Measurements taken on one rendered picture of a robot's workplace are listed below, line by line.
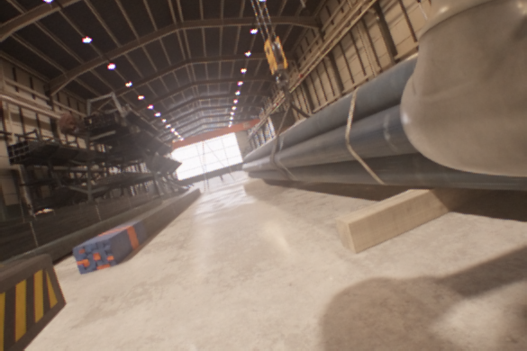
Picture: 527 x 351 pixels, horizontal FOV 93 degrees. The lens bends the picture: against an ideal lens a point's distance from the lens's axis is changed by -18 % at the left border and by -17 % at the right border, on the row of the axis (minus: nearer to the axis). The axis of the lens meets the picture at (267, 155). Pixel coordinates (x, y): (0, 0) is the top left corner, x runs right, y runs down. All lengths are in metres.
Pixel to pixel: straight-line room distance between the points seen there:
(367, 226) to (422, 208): 0.21
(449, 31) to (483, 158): 0.09
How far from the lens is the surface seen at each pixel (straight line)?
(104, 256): 1.96
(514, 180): 0.80
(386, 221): 0.98
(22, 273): 0.26
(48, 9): 14.81
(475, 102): 0.22
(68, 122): 11.82
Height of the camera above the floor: 0.35
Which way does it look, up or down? 1 degrees up
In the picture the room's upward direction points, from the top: 16 degrees counter-clockwise
